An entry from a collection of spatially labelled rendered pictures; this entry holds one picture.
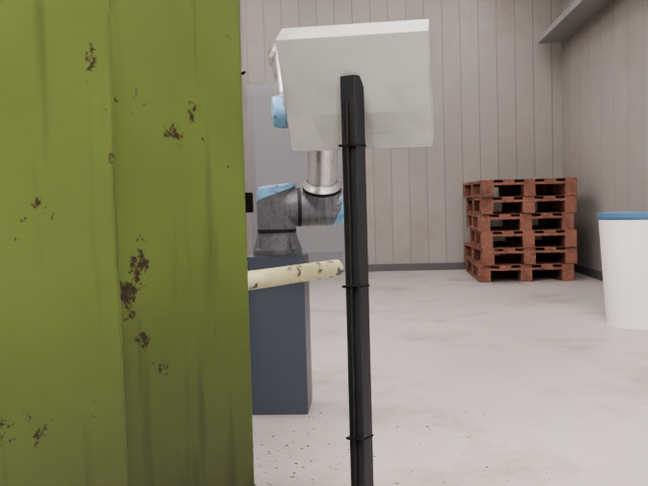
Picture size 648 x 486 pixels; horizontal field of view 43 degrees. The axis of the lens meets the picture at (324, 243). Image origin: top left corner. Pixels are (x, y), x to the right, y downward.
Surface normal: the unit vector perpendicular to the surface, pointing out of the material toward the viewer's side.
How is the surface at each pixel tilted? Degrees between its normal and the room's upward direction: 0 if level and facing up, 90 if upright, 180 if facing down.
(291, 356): 90
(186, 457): 90
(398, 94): 120
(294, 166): 90
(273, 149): 90
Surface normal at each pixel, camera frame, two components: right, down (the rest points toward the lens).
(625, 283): -0.75, 0.12
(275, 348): -0.06, 0.05
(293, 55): -0.14, 0.54
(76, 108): 0.82, 0.00
